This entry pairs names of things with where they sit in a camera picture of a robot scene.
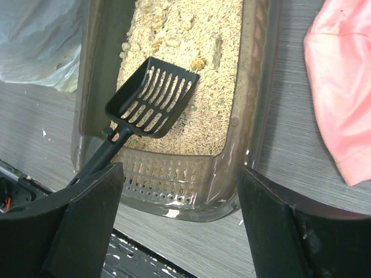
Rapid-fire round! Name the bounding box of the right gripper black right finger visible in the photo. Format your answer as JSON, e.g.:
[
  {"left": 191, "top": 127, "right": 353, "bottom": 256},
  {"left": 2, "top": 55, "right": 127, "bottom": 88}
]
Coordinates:
[{"left": 237, "top": 166, "right": 370, "bottom": 277}]

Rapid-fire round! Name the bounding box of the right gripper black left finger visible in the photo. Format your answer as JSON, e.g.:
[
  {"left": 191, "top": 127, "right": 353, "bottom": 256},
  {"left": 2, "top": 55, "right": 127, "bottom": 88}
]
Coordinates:
[{"left": 1, "top": 163, "right": 123, "bottom": 277}]

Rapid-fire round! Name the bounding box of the black slotted litter scoop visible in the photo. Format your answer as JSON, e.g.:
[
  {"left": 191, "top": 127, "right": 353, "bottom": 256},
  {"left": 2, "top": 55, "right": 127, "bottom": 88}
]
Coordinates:
[{"left": 70, "top": 57, "right": 200, "bottom": 185}]

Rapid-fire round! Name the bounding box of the dark translucent litter box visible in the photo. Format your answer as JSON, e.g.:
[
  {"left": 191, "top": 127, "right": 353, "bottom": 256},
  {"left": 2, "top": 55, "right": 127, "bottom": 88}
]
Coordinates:
[{"left": 71, "top": 1, "right": 282, "bottom": 222}]

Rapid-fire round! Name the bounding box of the beige cat litter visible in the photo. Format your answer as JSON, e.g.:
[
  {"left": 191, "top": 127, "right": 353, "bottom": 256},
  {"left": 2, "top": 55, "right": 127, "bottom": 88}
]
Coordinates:
[{"left": 111, "top": 0, "right": 243, "bottom": 156}]

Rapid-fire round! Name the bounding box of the translucent plastic trash bag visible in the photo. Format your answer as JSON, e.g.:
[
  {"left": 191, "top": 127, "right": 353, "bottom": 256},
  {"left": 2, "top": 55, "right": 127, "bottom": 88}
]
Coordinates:
[{"left": 1, "top": 0, "right": 89, "bottom": 92}]

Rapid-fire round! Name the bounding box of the pink cloth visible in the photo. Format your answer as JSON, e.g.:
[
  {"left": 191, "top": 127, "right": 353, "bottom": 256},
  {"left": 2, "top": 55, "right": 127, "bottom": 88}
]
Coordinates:
[{"left": 303, "top": 1, "right": 370, "bottom": 186}]

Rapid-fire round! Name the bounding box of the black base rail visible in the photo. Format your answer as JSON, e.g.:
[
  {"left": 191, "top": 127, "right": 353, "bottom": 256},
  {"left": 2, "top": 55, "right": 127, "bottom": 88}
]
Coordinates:
[{"left": 1, "top": 162, "right": 194, "bottom": 277}]

